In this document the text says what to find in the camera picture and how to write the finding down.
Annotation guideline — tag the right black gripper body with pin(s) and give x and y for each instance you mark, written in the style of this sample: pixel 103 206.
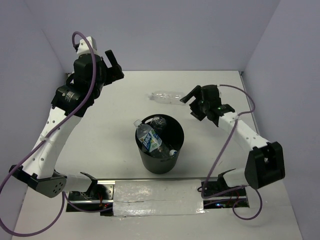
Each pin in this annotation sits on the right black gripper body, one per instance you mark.
pixel 204 105

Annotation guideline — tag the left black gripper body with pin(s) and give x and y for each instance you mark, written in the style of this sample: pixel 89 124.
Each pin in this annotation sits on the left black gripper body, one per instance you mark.
pixel 100 83

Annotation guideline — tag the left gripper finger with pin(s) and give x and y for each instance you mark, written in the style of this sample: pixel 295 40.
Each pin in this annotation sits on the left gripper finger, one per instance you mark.
pixel 111 57
pixel 114 73

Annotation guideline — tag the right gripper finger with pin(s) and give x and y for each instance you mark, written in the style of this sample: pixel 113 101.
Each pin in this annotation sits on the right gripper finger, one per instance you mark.
pixel 199 109
pixel 196 92

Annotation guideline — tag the large clear plastic bottle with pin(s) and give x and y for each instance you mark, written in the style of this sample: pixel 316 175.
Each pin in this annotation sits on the large clear plastic bottle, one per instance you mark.
pixel 167 97

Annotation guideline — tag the slim clear bottle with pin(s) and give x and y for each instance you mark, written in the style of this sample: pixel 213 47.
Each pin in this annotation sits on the slim clear bottle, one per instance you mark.
pixel 158 123

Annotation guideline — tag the labelled clear plastic bottle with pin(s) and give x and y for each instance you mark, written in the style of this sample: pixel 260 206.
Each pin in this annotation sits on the labelled clear plastic bottle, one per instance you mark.
pixel 147 136

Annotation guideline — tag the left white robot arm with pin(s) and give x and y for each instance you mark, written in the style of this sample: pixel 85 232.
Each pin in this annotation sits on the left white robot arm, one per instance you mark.
pixel 68 107

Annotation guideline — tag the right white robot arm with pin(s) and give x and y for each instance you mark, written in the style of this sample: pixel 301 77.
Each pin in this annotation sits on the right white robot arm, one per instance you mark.
pixel 265 161

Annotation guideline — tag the black cylindrical bin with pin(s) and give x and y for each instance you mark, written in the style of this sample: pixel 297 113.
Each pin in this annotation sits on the black cylindrical bin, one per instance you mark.
pixel 172 136

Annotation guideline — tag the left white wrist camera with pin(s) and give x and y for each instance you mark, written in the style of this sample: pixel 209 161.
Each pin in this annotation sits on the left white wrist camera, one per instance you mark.
pixel 82 47

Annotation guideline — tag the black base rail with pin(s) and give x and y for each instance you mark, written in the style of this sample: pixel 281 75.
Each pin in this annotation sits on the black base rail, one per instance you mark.
pixel 102 200

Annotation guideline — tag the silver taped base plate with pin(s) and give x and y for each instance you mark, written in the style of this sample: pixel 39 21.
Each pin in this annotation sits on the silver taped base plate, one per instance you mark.
pixel 157 198

